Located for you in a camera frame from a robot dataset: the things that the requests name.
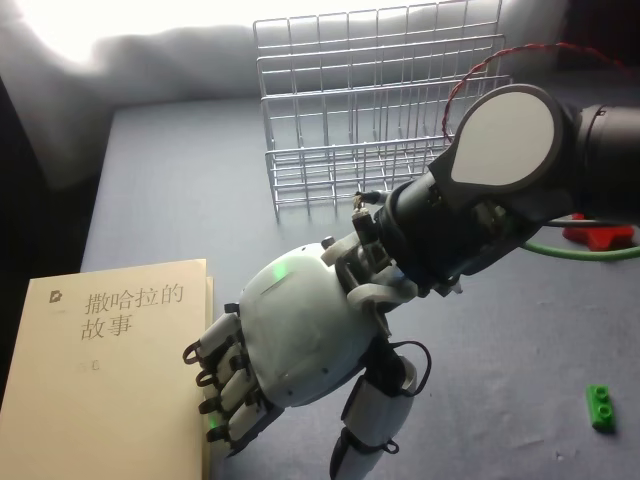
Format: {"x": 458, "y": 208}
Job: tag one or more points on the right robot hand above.
{"x": 295, "y": 330}

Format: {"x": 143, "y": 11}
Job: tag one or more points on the beige hardcover book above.
{"x": 100, "y": 400}

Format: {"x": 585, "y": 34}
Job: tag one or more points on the grey table cloth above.
{"x": 500, "y": 350}

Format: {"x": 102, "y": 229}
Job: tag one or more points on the green toy brick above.
{"x": 601, "y": 407}

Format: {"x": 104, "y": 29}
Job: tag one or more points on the red star toy block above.
{"x": 600, "y": 237}

